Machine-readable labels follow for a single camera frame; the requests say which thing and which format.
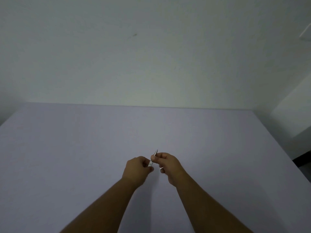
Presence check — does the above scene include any person's right hand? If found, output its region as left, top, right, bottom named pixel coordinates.
left=151, top=153, right=187, bottom=188

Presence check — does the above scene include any person's right forearm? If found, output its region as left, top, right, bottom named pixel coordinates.
left=175, top=173, right=254, bottom=233

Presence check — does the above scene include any person's left forearm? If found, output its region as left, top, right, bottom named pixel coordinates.
left=59, top=178, right=138, bottom=233

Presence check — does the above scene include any person's left hand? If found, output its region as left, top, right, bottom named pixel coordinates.
left=121, top=156, right=154, bottom=188

